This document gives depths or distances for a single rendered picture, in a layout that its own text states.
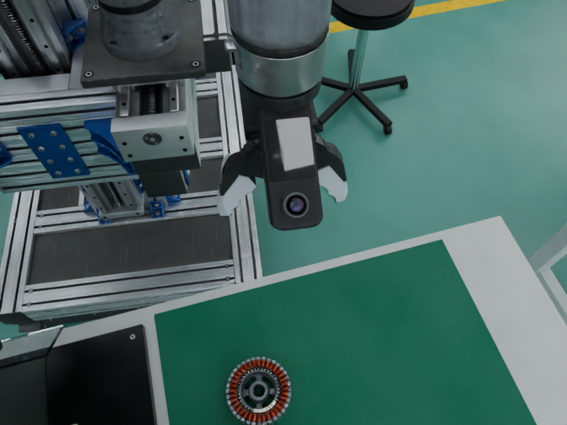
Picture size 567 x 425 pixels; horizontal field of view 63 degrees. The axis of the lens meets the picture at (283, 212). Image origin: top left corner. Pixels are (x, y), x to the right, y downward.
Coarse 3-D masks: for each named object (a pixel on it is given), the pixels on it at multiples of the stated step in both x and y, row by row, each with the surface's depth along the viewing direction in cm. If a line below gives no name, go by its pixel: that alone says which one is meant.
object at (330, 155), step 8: (328, 144) 46; (320, 152) 45; (328, 152) 45; (336, 152) 46; (328, 160) 47; (336, 160) 47; (320, 168) 47; (336, 168) 48; (344, 168) 48; (344, 176) 49
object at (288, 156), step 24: (264, 120) 40; (288, 120) 40; (264, 144) 40; (288, 144) 40; (312, 144) 40; (264, 168) 40; (288, 168) 40; (312, 168) 40; (288, 192) 40; (312, 192) 40; (288, 216) 39; (312, 216) 40
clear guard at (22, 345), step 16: (16, 336) 62; (32, 336) 61; (48, 336) 60; (0, 352) 58; (16, 352) 57; (32, 352) 56; (48, 352) 56; (0, 368) 54; (16, 368) 54; (32, 368) 54; (0, 384) 53; (16, 384) 53; (32, 384) 53; (0, 400) 53; (16, 400) 53; (32, 400) 53; (0, 416) 52; (16, 416) 52; (32, 416) 52
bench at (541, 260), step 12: (564, 228) 138; (552, 240) 144; (564, 240) 139; (540, 252) 151; (552, 252) 145; (564, 252) 145; (540, 264) 152; (552, 264) 153; (540, 276) 154; (552, 276) 153; (552, 288) 151; (552, 300) 152; (564, 300) 149; (564, 312) 147
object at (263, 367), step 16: (240, 368) 81; (256, 368) 82; (272, 368) 82; (240, 384) 80; (256, 384) 81; (288, 384) 80; (240, 400) 79; (256, 400) 80; (288, 400) 79; (240, 416) 78; (256, 416) 78; (272, 416) 77
